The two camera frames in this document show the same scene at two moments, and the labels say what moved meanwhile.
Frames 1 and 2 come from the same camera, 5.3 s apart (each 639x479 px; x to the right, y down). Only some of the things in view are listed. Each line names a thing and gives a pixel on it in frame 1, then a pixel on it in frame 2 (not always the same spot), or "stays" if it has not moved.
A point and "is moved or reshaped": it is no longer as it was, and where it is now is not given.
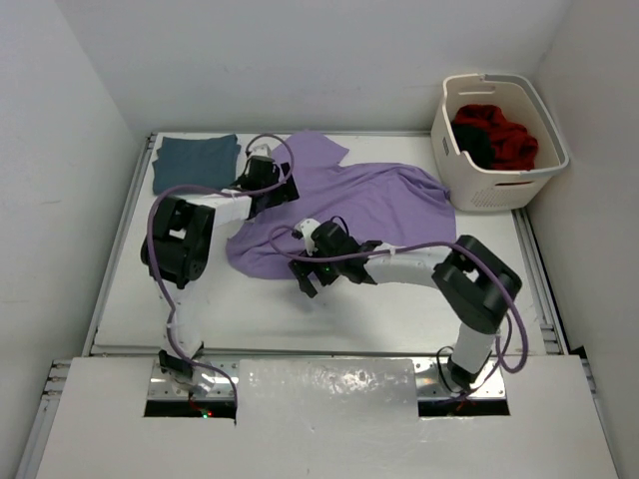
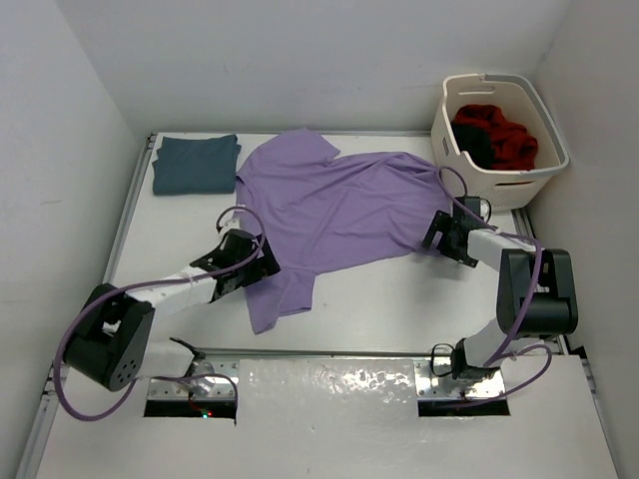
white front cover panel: [322, 419] stays
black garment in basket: [475, 141] stays
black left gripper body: [281, 196] → [261, 266]
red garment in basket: [513, 148] stays
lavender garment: [383, 203] is moved or reshaped
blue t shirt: [208, 162] stays
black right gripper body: [327, 271] → [443, 223]
